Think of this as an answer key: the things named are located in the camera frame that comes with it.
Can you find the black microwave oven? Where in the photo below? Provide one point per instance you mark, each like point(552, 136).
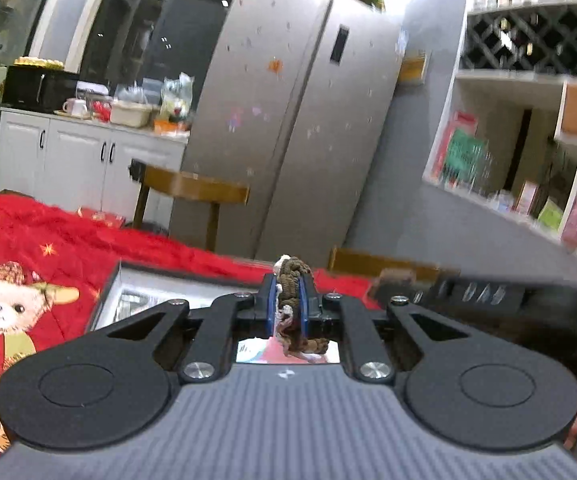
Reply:
point(38, 90)

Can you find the beige plastic basin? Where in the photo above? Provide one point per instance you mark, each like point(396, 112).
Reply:
point(131, 114)

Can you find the silver double-door refrigerator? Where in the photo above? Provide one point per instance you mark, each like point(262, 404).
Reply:
point(293, 135)

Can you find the yellow wall holder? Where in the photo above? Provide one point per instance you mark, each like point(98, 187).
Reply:
point(414, 67)

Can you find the row of yellow items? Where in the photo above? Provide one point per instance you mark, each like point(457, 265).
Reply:
point(38, 62)

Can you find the white kitchen cabinet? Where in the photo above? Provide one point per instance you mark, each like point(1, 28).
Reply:
point(68, 155)

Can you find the clear plastic bag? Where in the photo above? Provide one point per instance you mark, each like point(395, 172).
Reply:
point(178, 95)

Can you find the white wall shelf unit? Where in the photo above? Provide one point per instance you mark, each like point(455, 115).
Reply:
point(508, 85)

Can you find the wooden chair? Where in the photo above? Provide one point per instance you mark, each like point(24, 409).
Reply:
point(363, 262)
point(193, 187)

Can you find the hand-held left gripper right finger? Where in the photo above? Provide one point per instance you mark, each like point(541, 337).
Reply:
point(304, 310)

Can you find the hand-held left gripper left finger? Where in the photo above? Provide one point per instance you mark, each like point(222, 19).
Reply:
point(269, 310)

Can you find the red bear printed blanket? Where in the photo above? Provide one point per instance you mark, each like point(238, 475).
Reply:
point(23, 260)

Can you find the white-lined box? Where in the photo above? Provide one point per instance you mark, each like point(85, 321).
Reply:
point(118, 280)

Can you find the dark glass window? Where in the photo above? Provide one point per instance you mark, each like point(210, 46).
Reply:
point(153, 35)

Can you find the white cup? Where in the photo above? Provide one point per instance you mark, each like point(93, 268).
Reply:
point(75, 106)

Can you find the green book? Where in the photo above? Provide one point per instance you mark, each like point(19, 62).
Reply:
point(463, 157)

